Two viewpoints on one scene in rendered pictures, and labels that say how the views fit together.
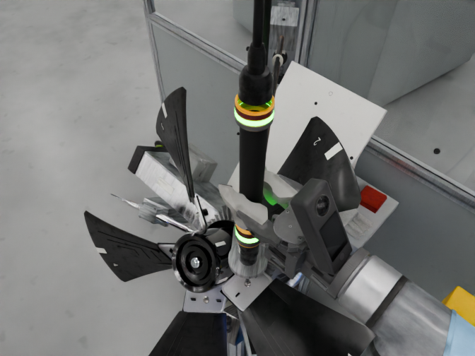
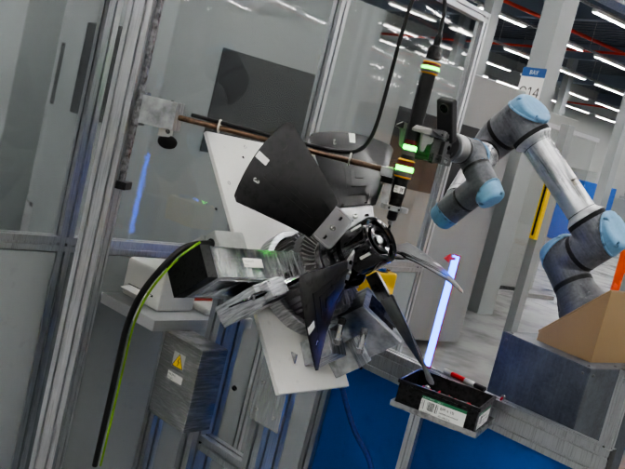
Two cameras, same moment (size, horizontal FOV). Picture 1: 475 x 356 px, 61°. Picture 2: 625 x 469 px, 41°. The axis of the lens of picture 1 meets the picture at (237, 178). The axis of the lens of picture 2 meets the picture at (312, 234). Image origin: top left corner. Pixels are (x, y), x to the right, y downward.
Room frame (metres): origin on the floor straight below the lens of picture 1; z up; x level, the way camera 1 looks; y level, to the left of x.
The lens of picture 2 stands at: (0.65, 2.01, 1.44)
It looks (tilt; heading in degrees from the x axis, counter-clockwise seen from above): 7 degrees down; 266
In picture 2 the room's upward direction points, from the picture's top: 14 degrees clockwise
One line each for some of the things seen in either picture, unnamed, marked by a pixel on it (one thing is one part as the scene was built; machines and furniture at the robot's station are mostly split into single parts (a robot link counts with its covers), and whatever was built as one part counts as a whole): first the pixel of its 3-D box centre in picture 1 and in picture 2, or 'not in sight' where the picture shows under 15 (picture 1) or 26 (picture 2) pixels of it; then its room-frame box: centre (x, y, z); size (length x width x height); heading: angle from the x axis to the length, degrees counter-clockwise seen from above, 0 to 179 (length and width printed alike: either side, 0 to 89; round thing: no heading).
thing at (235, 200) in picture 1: (241, 214); (423, 140); (0.32, 0.00, 1.47); 0.09 x 0.03 x 0.06; 56
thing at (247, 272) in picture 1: (249, 241); (394, 190); (0.35, -0.02, 1.34); 0.09 x 0.07 x 0.10; 171
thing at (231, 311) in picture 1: (236, 323); (347, 356); (0.36, 0.00, 0.91); 0.12 x 0.08 x 0.12; 136
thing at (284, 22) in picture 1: (283, 27); (159, 113); (0.96, -0.12, 1.38); 0.10 x 0.07 x 0.08; 171
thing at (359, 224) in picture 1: (347, 217); (218, 308); (0.71, -0.35, 0.87); 0.15 x 0.09 x 0.02; 42
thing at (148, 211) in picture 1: (150, 212); (273, 288); (0.59, 0.22, 1.08); 0.07 x 0.04 x 0.06; 56
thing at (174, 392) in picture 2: not in sight; (187, 380); (0.74, -0.09, 0.73); 0.15 x 0.09 x 0.22; 136
